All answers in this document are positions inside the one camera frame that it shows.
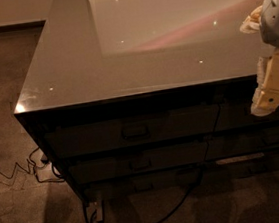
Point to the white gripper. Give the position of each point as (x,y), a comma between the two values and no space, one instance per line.
(276,22)

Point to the drawer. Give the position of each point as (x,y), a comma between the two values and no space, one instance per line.
(243,144)
(146,182)
(237,115)
(126,132)
(145,161)

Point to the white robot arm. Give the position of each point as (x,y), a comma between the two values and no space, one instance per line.
(265,20)

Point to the dark cabinet with glossy top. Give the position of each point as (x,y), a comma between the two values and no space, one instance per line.
(100,60)

